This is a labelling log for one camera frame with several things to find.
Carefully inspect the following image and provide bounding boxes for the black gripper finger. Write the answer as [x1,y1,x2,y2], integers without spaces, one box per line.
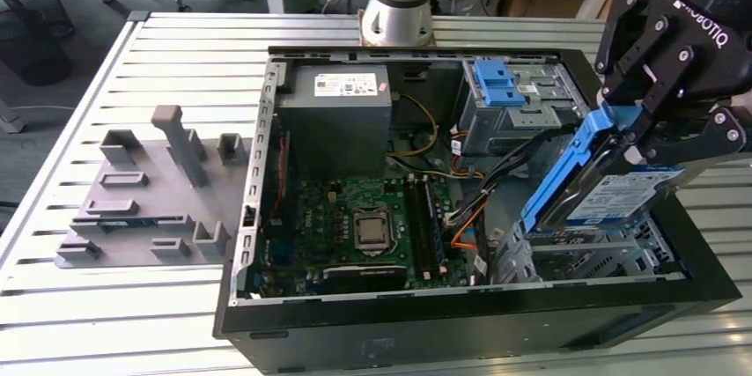
[625,48,752,170]
[591,0,674,107]

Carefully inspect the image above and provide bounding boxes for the hard disk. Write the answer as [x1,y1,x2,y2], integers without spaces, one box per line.
[519,100,687,236]

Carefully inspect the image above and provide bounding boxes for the silver disk bay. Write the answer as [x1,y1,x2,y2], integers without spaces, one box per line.
[502,217,667,284]

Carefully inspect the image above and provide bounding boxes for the silver drive cage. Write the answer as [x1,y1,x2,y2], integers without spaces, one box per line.
[455,58,593,158]

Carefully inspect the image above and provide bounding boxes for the grey power supply unit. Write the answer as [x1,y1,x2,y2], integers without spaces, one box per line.
[274,63,393,180]

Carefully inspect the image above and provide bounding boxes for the black RAM slot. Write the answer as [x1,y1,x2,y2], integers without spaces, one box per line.
[422,180,450,275]
[406,175,430,279]

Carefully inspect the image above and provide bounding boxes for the silver CPU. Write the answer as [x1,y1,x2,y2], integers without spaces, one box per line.
[357,217,390,244]

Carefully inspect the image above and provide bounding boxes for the metal CPU socket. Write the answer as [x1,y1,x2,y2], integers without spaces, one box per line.
[349,204,398,258]

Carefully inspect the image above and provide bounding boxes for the green motherboard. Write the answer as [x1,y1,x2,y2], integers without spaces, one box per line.
[257,175,470,298]

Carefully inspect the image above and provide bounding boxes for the black graphics card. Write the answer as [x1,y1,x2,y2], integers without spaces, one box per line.
[319,263,410,294]

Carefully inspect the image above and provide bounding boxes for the black case fan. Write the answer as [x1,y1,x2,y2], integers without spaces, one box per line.
[259,127,301,239]

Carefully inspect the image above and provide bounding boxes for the black PC case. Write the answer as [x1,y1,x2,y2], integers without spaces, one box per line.
[211,44,742,375]

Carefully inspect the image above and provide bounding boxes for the grey parts rack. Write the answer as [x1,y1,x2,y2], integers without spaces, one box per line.
[53,104,254,270]

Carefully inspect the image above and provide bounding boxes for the RAM stick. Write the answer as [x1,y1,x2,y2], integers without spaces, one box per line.
[97,217,161,231]

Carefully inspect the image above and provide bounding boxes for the black mesh bin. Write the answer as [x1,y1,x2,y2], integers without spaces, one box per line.
[0,0,75,86]

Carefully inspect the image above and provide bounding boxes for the grey stand foot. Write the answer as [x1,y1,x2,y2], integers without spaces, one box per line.
[0,98,25,134]

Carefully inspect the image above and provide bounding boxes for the blue plastic drive bracket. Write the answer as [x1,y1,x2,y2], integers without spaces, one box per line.
[471,60,529,108]

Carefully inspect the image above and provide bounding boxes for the black wire bundle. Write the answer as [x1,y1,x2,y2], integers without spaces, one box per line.
[446,122,589,230]

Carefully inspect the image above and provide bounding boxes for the yellow wire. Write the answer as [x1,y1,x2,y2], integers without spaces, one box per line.
[386,92,439,159]

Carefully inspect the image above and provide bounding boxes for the orange power wire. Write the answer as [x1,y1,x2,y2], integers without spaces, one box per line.
[449,220,478,250]

